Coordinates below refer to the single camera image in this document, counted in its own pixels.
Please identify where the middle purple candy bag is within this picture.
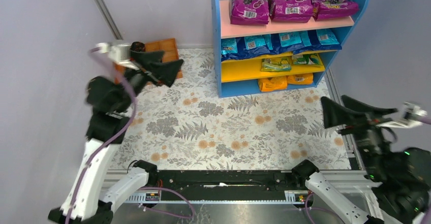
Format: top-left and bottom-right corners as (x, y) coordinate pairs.
(268, 0), (313, 23)

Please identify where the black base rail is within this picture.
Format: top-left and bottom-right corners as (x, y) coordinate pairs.
(149, 170), (310, 202)

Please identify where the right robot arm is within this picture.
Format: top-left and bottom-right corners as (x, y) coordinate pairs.
(292, 95), (430, 223)

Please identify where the wooden compartment tray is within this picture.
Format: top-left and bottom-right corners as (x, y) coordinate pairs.
(113, 38), (183, 79)

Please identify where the black tape roll back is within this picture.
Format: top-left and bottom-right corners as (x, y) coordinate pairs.
(130, 42), (145, 52)

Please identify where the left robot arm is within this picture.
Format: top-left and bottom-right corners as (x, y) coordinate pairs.
(48, 51), (183, 223)

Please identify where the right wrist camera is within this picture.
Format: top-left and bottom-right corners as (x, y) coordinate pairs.
(378, 102), (430, 129)

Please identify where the blue shelf unit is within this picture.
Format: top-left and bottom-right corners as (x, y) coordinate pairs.
(211, 0), (369, 98)

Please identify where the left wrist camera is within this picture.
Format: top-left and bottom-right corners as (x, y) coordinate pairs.
(96, 40), (138, 70)

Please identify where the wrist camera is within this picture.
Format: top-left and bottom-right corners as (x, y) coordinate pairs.
(378, 102), (430, 129)
(96, 40), (138, 70)

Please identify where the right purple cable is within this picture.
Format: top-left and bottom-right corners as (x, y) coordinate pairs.
(304, 113), (431, 224)

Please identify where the left purple candy bag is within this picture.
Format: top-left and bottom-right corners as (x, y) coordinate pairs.
(230, 0), (269, 25)

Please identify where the orange candy bag under shelf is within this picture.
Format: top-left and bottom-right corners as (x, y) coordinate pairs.
(287, 73), (314, 85)

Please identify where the large blue candy bag front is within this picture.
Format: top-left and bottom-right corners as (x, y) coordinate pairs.
(307, 28), (342, 51)

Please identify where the yellow green Fox's candy bag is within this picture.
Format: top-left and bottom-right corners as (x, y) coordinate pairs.
(261, 56), (292, 72)

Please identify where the floral table mat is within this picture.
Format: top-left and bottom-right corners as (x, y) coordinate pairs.
(110, 49), (351, 170)

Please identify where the orange mango candy bag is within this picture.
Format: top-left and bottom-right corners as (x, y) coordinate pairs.
(258, 76), (288, 92)

